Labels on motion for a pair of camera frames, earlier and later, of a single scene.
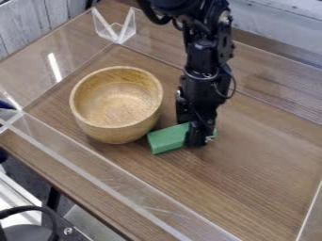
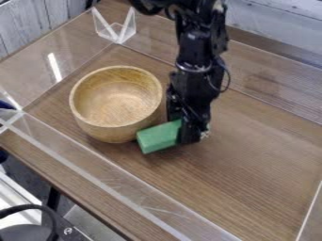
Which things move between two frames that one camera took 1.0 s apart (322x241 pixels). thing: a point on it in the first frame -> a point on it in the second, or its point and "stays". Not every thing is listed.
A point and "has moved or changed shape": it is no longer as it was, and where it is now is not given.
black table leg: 54,199 stays
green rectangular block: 170,137 has moved or changed shape
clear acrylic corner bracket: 117,32 stays
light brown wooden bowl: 116,103 stays
